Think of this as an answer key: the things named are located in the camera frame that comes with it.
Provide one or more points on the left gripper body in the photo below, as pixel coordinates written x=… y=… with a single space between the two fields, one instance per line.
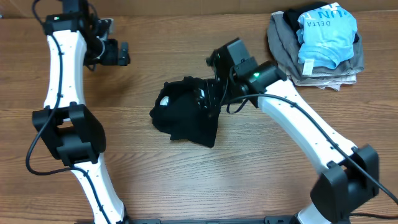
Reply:
x=111 y=55

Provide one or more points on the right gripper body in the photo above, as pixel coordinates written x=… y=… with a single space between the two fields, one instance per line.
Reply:
x=217 y=96

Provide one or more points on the black t-shirt with logo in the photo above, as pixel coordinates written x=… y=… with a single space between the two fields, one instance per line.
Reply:
x=177 y=113

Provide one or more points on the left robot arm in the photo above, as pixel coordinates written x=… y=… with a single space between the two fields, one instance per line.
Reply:
x=78 y=38

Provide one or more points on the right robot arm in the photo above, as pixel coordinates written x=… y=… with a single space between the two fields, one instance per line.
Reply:
x=347 y=174

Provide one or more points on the grey folded garment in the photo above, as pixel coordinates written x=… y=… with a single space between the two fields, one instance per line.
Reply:
x=285 y=47

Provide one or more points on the black folded garment in pile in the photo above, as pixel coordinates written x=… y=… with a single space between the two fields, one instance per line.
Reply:
x=293 y=17

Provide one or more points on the beige folded garment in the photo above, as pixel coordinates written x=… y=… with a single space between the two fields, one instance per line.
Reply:
x=322 y=83

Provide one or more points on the light blue folded shirt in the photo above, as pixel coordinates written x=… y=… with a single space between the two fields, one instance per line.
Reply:
x=323 y=56

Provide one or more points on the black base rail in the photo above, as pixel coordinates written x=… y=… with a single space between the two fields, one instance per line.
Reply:
x=205 y=221

